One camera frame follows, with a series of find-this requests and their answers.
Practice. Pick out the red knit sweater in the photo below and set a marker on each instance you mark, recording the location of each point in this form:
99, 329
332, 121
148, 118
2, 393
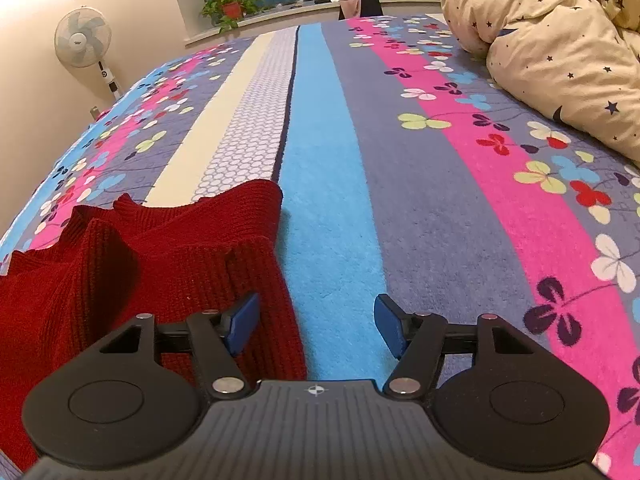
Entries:
100, 285

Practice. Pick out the white standing fan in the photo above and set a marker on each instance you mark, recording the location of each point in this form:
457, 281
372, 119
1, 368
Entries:
82, 35

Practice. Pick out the floral striped blanket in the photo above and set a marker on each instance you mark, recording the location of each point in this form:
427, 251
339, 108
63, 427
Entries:
400, 185

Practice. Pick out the black cloth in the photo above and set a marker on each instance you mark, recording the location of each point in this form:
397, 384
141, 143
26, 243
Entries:
371, 6

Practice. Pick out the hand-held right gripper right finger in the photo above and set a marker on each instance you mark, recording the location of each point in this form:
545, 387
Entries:
387, 320

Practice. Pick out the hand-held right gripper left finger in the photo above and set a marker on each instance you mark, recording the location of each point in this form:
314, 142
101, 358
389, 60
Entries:
242, 322

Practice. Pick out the star printed cream duvet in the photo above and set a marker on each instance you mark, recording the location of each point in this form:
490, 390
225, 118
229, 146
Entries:
560, 35

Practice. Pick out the pink cloth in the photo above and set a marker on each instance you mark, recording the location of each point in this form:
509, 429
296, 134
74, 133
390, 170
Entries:
350, 9

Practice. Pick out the potted green plant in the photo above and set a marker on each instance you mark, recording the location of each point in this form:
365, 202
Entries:
232, 7

